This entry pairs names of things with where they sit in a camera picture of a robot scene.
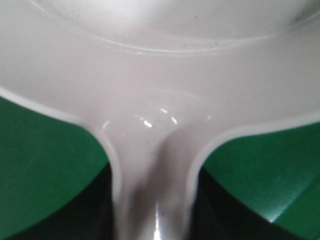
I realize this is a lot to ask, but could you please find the pink plastic dustpan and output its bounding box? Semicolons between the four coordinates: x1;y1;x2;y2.
0;0;320;240

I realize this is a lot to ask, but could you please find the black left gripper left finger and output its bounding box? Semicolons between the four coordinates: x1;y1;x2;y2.
0;162;113;240

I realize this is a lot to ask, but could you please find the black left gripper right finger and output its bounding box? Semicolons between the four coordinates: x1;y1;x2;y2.
192;168;306;240

